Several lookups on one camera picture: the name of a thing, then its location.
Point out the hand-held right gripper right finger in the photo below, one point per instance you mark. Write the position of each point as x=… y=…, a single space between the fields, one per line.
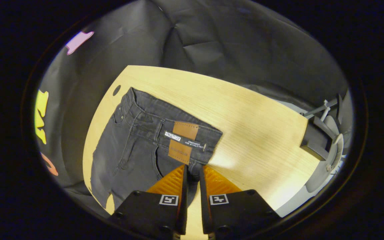
x=204 y=200

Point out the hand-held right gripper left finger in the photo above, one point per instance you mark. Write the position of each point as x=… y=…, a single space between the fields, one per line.
x=182 y=200

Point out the dark grey jeans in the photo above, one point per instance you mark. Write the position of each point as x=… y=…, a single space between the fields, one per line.
x=138 y=150

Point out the grey office chair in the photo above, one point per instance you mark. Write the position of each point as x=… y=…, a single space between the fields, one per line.
x=315 y=140

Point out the black backdrop cloth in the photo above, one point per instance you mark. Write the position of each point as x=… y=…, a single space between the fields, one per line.
x=228 y=43

